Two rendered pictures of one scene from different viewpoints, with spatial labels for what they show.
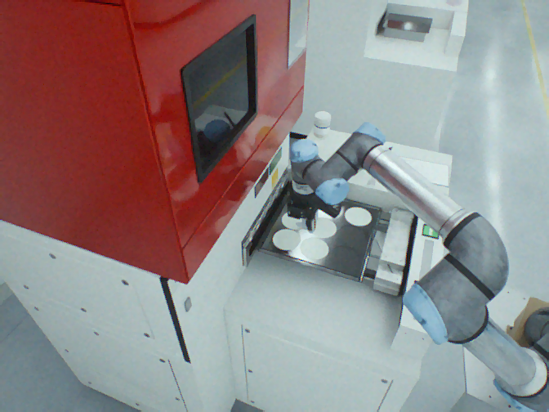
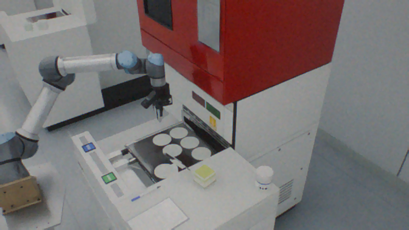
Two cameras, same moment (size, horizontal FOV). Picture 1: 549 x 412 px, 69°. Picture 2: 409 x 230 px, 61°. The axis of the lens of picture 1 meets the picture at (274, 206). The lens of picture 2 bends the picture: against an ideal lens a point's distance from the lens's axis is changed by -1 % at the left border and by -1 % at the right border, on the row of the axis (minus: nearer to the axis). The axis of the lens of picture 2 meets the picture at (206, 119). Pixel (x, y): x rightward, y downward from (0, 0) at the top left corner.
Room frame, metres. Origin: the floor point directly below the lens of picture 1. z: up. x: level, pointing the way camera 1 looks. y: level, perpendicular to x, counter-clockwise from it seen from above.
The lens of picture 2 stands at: (1.94, -1.21, 2.10)
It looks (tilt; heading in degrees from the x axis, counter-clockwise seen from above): 36 degrees down; 124
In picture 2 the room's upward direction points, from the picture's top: 1 degrees counter-clockwise
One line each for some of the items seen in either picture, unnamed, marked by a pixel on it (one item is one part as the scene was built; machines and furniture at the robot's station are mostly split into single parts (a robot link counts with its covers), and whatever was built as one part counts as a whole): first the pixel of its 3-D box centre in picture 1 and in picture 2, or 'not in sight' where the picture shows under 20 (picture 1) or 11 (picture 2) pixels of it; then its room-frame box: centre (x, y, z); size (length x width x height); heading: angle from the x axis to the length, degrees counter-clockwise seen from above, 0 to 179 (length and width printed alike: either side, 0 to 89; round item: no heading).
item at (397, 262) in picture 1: (392, 261); (120, 165); (0.87, -0.41, 0.89); 0.08 x 0.03 x 0.03; 69
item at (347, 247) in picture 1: (323, 228); (172, 150); (1.02, -0.18, 0.90); 0.34 x 0.34 x 0.01; 69
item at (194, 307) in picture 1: (243, 223); (187, 100); (0.92, 0.10, 1.02); 0.82 x 0.03 x 0.40; 159
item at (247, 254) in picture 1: (268, 216); (203, 134); (1.08, 0.02, 0.89); 0.44 x 0.02 x 0.10; 159
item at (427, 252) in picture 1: (421, 271); (101, 173); (0.83, -0.50, 0.89); 0.55 x 0.09 x 0.14; 159
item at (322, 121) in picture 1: (322, 124); (263, 179); (1.55, -0.21, 1.01); 0.07 x 0.07 x 0.10
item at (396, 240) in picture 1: (394, 250); (128, 178); (0.94, -0.43, 0.87); 0.36 x 0.08 x 0.03; 159
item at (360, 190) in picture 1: (369, 174); (198, 207); (1.34, -0.41, 0.89); 0.62 x 0.35 x 0.14; 69
